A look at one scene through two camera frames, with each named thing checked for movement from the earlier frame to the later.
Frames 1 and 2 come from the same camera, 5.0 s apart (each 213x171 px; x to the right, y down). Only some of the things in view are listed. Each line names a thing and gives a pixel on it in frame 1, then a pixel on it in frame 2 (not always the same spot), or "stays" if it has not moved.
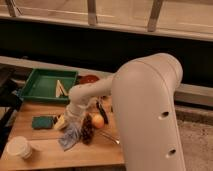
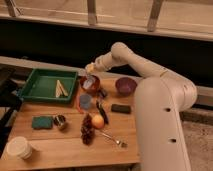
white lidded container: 19,146 stays
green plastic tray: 49,84 stays
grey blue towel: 71,136 -> 89,81
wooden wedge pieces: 60,90 stays
